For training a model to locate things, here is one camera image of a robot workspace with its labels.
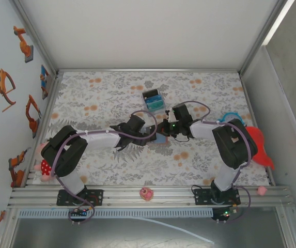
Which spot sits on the clear acrylic card box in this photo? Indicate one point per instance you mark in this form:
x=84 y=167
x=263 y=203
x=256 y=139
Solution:
x=158 y=112

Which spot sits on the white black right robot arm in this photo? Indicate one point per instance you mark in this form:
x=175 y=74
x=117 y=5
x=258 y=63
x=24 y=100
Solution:
x=235 y=147

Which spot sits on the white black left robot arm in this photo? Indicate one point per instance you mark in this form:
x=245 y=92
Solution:
x=65 y=155

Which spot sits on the teal VIP card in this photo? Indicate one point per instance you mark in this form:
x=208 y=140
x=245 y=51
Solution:
x=155 y=104

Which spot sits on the blue card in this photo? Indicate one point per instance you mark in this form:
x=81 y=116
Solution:
x=151 y=99

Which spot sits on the black card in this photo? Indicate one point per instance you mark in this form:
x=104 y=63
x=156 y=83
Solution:
x=150 y=92

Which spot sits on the floral table mat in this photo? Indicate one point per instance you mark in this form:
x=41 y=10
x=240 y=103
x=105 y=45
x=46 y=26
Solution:
x=163 y=168

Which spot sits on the blue alarm clock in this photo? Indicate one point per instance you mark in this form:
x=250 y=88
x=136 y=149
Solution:
x=227 y=115

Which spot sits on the pink donut toy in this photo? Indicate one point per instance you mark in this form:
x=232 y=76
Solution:
x=147 y=193

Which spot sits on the red plastic toy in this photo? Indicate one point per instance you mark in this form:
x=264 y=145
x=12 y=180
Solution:
x=261 y=155

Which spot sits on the white plastic tube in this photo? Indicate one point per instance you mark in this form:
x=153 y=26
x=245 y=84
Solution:
x=178 y=229

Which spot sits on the pink plush doll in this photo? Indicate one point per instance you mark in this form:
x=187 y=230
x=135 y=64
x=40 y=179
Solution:
x=45 y=169

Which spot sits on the small pink toy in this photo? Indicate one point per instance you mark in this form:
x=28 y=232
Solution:
x=262 y=191

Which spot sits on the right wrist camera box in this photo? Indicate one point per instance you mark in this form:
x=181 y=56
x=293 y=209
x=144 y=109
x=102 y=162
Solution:
x=171 y=116

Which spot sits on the aluminium frame rail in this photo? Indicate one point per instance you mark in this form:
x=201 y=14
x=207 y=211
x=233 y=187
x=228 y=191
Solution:
x=147 y=70
x=176 y=200
x=244 y=89
x=47 y=113

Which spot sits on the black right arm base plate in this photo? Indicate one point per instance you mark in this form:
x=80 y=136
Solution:
x=200 y=197

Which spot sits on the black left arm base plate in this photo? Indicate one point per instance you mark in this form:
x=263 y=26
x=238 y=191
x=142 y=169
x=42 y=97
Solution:
x=97 y=197

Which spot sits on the blue orange rail sticker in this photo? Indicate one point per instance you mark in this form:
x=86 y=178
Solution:
x=44 y=77

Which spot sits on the aluminium frame post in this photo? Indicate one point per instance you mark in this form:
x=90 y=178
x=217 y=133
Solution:
x=264 y=33
x=34 y=33

